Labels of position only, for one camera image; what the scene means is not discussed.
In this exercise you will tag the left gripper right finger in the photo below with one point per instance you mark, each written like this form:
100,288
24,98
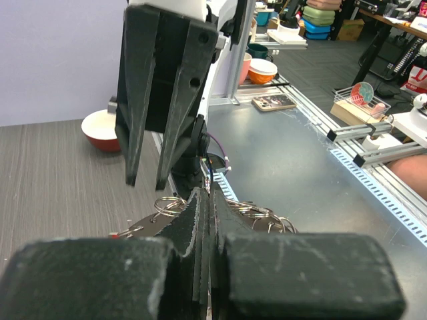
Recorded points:
260,275

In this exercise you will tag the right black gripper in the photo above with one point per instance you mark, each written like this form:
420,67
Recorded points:
163,65

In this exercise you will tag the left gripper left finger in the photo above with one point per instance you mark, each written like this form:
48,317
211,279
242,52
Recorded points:
159,277

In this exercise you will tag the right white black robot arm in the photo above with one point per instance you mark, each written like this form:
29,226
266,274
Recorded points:
228,18

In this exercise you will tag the pink cup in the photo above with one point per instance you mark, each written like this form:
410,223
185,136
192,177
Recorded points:
245,68

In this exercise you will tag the dark green mug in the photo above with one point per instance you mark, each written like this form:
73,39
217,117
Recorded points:
258,51

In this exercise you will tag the orange white bowl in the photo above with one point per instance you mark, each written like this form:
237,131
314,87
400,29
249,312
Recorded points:
262,71

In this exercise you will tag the smartphone with patterned case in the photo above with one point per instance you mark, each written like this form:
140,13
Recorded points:
273,103

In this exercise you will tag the white wire dish rack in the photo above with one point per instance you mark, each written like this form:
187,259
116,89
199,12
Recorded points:
357,105

